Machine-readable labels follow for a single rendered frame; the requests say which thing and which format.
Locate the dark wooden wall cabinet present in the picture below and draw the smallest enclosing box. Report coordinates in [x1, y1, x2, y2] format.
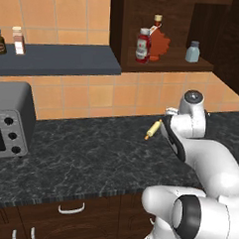
[105, 0, 239, 103]

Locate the orange leaf-shaped syrup bottle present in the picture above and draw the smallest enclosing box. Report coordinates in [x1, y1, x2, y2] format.
[148, 14, 173, 63]

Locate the yellow rolling pin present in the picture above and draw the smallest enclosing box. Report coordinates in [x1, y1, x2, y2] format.
[143, 118, 165, 142]

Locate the white curved drawer handle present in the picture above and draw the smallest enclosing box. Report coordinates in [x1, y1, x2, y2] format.
[57, 200, 86, 216]

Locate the grey toaster oven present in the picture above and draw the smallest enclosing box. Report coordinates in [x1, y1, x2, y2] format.
[0, 79, 39, 162]

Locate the white and brown shaker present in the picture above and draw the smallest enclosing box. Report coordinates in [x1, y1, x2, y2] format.
[10, 26, 28, 56]

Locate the red ketchup bottle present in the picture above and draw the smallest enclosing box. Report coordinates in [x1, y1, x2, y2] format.
[133, 27, 153, 64]

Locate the dark wooden base cabinet door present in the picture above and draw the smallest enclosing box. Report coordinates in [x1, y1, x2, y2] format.
[0, 205, 23, 239]
[117, 190, 160, 239]
[18, 218, 121, 239]

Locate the dark grey wall shelf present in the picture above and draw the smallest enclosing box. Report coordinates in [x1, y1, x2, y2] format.
[0, 40, 124, 84]

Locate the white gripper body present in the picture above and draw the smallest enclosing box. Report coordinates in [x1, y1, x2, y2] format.
[164, 107, 180, 118]

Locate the dark wooden drawer front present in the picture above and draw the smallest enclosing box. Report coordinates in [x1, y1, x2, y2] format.
[17, 188, 123, 233]

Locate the brown condiment jar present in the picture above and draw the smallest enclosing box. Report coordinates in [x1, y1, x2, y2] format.
[0, 28, 9, 56]

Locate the pale blue shaker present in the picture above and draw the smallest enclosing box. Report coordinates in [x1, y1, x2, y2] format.
[184, 40, 202, 64]

